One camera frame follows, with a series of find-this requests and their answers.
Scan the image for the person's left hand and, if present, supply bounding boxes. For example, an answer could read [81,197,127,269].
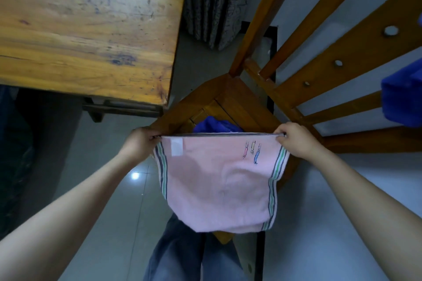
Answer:
[120,126,163,168]

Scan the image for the person's right hand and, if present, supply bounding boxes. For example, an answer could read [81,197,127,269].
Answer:
[273,122,319,159]

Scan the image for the blue towel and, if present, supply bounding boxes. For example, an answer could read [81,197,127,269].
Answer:
[381,57,422,128]
[193,116,244,134]

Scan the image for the pink striped towel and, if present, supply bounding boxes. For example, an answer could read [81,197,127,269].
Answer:
[153,132,291,234]

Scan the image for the person's left forearm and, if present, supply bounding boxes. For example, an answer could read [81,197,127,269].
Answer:
[0,154,139,281]

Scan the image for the person's right forearm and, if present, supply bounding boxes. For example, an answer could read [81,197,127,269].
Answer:
[308,149,422,281]

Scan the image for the person's blue jeans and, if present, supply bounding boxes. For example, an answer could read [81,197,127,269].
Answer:
[143,213,251,281]

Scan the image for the wooden slat-back chair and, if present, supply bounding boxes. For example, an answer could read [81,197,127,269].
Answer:
[148,0,422,245]

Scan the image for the wooden folding table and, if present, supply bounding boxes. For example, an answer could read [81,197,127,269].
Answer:
[0,0,190,123]

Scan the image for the beige patterned curtain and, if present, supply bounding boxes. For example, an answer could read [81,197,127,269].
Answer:
[182,0,255,51]

